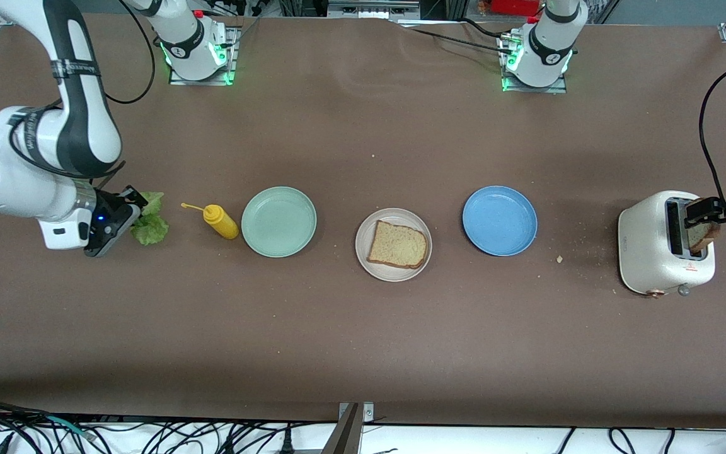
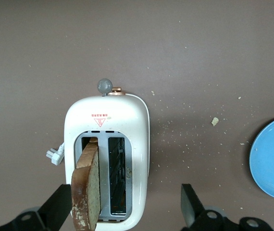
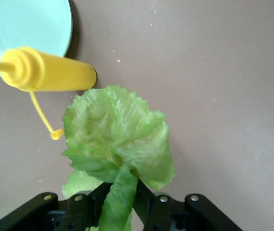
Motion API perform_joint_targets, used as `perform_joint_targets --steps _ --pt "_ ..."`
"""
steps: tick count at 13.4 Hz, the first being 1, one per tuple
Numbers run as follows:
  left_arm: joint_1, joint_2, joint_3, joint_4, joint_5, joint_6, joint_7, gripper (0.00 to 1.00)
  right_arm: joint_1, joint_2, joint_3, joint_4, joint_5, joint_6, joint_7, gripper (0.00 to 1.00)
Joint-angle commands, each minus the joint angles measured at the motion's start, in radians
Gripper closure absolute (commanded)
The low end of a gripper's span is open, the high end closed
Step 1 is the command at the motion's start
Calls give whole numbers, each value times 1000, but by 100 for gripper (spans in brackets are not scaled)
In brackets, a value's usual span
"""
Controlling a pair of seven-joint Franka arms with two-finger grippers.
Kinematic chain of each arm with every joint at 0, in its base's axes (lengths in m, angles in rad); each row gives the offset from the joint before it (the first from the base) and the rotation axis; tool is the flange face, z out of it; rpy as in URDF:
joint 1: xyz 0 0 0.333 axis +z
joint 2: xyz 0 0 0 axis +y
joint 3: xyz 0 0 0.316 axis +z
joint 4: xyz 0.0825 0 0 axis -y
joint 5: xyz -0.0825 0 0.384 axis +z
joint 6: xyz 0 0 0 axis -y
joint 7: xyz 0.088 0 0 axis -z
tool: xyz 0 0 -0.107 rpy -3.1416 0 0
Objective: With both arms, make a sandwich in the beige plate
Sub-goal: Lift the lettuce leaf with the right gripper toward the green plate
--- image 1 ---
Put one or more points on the blue plate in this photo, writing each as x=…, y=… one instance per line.
x=500, y=221

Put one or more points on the metal table bracket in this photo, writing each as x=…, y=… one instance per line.
x=350, y=435

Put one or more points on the mint green plate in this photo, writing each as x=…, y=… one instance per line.
x=278, y=222

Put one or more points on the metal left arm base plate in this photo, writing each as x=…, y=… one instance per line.
x=558, y=89

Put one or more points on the grey metal device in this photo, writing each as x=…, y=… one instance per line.
x=372, y=9

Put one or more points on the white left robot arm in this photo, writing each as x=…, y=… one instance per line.
x=546, y=50

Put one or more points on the red box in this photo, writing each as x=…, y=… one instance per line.
x=514, y=6

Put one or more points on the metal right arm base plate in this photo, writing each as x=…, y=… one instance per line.
x=180, y=82

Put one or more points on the dark crust bread slice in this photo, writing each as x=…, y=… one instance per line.
x=703, y=238

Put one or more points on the green lettuce leaf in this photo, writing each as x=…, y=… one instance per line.
x=152, y=230

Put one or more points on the yellow squeeze bottle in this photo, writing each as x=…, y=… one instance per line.
x=223, y=224

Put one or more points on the black plug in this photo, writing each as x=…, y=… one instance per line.
x=287, y=444

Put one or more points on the light crust bread slice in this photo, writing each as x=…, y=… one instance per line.
x=397, y=246

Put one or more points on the white toaster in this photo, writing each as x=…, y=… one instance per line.
x=643, y=252

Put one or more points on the beige plate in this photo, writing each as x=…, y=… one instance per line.
x=394, y=274

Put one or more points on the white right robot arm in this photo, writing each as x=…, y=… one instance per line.
x=4, y=189

